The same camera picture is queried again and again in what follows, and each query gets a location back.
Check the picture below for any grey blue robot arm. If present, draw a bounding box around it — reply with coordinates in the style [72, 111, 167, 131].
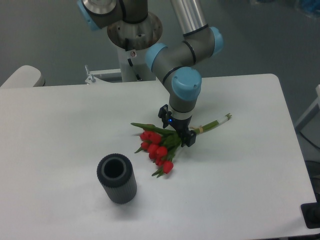
[77, 0, 224, 147]

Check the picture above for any black pedestal cable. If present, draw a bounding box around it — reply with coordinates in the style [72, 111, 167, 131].
[124, 37, 142, 82]

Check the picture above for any white chair armrest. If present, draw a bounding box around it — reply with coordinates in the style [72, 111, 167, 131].
[0, 65, 46, 89]

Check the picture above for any black box at table edge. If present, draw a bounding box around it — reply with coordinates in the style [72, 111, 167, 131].
[300, 202, 320, 229]

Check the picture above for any white pedestal base bracket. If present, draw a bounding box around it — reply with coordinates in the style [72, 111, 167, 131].
[84, 64, 157, 85]

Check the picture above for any red tulip bouquet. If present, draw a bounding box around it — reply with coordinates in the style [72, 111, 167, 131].
[130, 113, 233, 179]

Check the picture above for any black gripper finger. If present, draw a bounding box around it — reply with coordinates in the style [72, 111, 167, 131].
[180, 129, 197, 147]

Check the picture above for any dark grey ribbed vase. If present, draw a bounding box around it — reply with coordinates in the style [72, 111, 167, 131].
[96, 153, 137, 205]

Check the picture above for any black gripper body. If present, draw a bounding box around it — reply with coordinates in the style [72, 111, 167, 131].
[158, 104, 193, 137]

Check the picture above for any white furniture frame right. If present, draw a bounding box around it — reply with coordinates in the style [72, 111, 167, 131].
[294, 85, 320, 134]

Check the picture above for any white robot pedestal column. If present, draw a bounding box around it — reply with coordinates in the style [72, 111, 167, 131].
[106, 11, 164, 82]

